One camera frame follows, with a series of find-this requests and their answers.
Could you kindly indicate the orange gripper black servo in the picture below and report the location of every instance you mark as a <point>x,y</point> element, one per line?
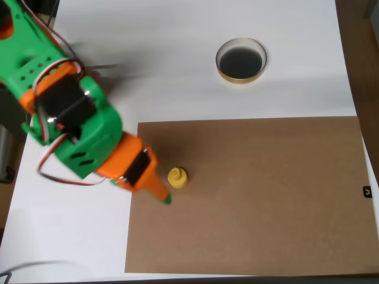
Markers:
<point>130,161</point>

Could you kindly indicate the small yellow plastic piece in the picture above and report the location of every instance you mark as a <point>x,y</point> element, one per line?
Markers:
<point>177,179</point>

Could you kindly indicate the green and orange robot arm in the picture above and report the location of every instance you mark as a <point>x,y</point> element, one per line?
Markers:
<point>97,130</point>

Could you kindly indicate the round dish with gold rim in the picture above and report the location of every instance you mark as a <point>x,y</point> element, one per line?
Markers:
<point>241,63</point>

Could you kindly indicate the brown cardboard sheet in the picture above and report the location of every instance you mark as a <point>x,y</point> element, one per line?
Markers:
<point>251,195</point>

